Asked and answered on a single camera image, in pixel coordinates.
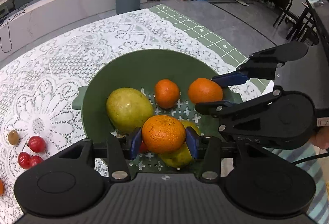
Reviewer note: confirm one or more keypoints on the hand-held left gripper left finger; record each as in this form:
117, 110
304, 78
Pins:
135, 143

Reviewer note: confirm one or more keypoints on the person's right hand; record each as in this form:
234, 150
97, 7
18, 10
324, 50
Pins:
322, 137

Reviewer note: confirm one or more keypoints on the green plastic colander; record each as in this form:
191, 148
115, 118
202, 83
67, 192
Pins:
115, 72

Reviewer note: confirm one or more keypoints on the green checked table mat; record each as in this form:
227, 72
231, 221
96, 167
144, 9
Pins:
195, 31

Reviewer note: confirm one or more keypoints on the orange mandarin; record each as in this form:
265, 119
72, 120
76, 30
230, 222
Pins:
205, 90
1, 186
166, 93
163, 134

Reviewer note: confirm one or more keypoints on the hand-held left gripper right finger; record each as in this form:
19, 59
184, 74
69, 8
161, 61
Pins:
192, 143

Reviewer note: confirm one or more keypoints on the white lace tablecloth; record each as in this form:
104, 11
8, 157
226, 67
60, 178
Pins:
77, 41

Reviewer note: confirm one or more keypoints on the yellow-green grapefruit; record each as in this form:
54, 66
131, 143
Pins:
177, 158

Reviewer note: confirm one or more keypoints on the yellow-green pear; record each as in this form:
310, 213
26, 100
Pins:
127, 109

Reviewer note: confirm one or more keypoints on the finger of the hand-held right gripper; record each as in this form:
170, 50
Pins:
228, 78
213, 108

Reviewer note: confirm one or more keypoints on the red cherry tomato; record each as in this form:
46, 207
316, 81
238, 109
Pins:
24, 160
143, 147
36, 161
37, 143

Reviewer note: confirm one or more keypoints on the small brown kiwi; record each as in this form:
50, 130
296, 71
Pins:
13, 137

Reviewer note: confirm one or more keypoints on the dark dining table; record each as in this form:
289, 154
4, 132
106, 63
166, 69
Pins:
322, 26

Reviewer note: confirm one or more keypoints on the black dining chair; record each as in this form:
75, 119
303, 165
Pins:
290, 15

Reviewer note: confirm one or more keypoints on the white marble tv console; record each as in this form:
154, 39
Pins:
77, 8

